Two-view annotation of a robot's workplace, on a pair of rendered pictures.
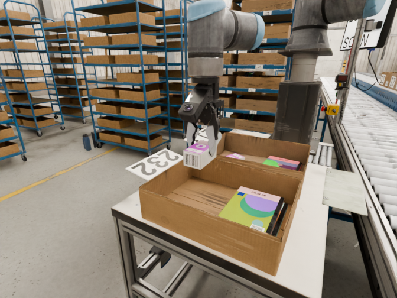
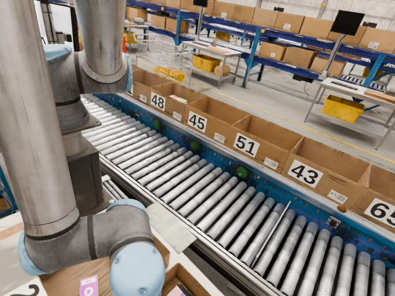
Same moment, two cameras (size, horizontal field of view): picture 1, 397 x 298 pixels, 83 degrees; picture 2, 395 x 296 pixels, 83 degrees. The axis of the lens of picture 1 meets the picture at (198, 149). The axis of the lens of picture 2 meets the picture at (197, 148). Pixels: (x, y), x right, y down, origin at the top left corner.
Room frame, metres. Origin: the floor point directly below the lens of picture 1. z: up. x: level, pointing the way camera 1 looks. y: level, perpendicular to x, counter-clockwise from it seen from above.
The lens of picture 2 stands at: (0.53, 0.17, 1.69)
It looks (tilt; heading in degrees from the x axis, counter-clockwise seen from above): 33 degrees down; 277
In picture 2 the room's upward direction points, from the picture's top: 10 degrees clockwise
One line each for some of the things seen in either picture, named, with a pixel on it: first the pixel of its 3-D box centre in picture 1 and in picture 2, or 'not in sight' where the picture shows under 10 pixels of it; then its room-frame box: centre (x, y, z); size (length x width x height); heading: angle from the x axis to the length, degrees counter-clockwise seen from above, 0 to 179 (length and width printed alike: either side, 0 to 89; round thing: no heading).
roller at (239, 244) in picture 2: not in sight; (254, 224); (0.26, -0.70, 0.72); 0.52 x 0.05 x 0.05; 65
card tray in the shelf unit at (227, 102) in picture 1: (214, 99); not in sight; (2.44, -0.18, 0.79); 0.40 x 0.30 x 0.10; 66
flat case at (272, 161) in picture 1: (279, 168); not in sight; (0.80, -0.32, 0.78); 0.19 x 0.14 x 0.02; 147
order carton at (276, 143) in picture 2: not in sight; (264, 141); (0.27, -1.20, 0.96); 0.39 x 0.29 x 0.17; 155
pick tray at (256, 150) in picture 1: (254, 159); (107, 266); (0.84, -0.23, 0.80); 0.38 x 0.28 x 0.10; 61
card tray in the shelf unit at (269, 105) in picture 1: (259, 102); not in sight; (2.24, -0.61, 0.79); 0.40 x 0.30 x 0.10; 66
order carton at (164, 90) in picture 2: not in sight; (177, 101); (0.97, -1.53, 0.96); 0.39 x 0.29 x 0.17; 155
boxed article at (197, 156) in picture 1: (200, 154); not in sight; (0.60, -0.01, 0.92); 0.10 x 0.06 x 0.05; 151
